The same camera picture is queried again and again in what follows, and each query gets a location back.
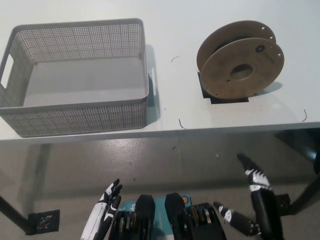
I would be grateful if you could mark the grey perforated plastic basket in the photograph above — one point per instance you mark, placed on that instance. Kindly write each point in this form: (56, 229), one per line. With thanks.
(75, 75)

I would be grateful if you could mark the black tape patch on table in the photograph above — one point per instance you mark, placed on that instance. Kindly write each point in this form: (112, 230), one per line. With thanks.
(225, 101)

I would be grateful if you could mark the black table leg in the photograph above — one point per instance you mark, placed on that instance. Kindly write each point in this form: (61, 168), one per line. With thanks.
(306, 195)
(12, 211)

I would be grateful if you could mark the long curved black filament scrap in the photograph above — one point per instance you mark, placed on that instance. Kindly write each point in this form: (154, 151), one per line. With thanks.
(305, 116)

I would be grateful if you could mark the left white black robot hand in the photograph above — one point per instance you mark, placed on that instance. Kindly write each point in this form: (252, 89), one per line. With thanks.
(100, 212)

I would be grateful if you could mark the short curved black filament scrap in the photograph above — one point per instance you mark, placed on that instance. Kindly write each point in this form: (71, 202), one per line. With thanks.
(175, 59)

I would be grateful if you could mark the cardboard filament spool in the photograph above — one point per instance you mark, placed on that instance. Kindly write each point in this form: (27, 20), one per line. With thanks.
(220, 75)

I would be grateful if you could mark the hooked black filament scrap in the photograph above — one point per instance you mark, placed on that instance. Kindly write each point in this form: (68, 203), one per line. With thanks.
(182, 124)

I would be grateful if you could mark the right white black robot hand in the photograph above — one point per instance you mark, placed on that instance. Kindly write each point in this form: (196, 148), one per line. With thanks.
(265, 207)

